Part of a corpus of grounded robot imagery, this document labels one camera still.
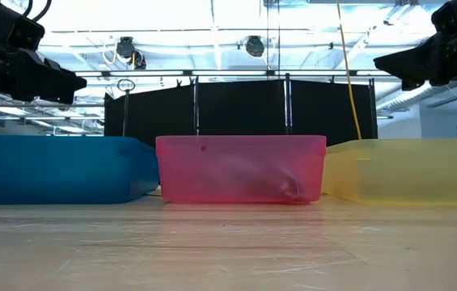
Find black ceiling spotlight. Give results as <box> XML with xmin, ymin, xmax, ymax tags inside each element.
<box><xmin>245</xmin><ymin>35</ymin><xmax>266</xmax><ymax>58</ymax></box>
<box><xmin>115</xmin><ymin>36</ymin><xmax>147</xmax><ymax>70</ymax></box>

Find blue plastic bin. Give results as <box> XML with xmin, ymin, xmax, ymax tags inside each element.
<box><xmin>0</xmin><ymin>135</ymin><xmax>160</xmax><ymax>206</ymax></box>

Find yellow plastic bin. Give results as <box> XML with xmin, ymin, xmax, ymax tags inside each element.
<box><xmin>321</xmin><ymin>138</ymin><xmax>457</xmax><ymax>208</ymax></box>

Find red plastic bin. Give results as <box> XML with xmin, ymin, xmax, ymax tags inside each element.
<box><xmin>154</xmin><ymin>135</ymin><xmax>328</xmax><ymax>205</ymax></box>

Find black partition screen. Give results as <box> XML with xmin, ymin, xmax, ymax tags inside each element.
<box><xmin>104</xmin><ymin>79</ymin><xmax>378</xmax><ymax>147</ymax></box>

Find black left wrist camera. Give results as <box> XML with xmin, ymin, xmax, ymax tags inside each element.
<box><xmin>7</xmin><ymin>15</ymin><xmax>46</xmax><ymax>52</ymax></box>

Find yellow cable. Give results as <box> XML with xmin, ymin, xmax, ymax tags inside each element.
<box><xmin>335</xmin><ymin>0</ymin><xmax>363</xmax><ymax>141</ymax></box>

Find black stand with ring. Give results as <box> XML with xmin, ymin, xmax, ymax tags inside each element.
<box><xmin>116</xmin><ymin>78</ymin><xmax>137</xmax><ymax>137</ymax></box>

